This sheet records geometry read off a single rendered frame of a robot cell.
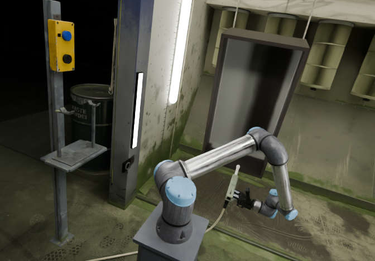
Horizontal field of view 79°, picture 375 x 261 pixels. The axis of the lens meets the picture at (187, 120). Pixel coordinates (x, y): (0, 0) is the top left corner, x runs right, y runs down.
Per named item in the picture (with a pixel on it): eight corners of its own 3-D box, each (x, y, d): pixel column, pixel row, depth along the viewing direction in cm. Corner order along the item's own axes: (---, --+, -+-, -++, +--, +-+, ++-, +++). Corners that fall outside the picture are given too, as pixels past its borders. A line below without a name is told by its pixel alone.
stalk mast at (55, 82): (62, 233, 177) (52, 0, 121) (68, 236, 175) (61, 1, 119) (55, 239, 172) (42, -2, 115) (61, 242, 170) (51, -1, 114)
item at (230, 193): (224, 218, 172) (233, 196, 164) (218, 216, 173) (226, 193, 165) (234, 183, 216) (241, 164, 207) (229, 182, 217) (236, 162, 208)
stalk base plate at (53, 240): (62, 229, 180) (62, 228, 180) (74, 235, 177) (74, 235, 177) (48, 241, 170) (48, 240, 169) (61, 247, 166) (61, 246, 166)
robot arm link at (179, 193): (166, 227, 106) (171, 197, 99) (157, 202, 120) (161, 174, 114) (196, 222, 111) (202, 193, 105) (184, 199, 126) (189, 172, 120)
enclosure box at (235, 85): (210, 140, 256) (230, 27, 193) (264, 156, 240) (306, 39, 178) (200, 159, 227) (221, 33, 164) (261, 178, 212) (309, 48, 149)
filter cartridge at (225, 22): (230, 74, 332) (244, 12, 301) (239, 80, 299) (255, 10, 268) (206, 71, 324) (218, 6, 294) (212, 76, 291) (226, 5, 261)
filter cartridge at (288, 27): (268, 88, 271) (289, 12, 241) (244, 81, 296) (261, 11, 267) (284, 87, 293) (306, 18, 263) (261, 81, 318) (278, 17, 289)
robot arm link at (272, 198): (288, 197, 163) (281, 211, 167) (277, 187, 173) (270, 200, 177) (279, 197, 159) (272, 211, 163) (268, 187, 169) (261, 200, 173)
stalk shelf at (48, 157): (80, 140, 160) (80, 139, 160) (107, 150, 154) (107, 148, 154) (39, 160, 132) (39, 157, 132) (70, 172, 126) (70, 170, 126)
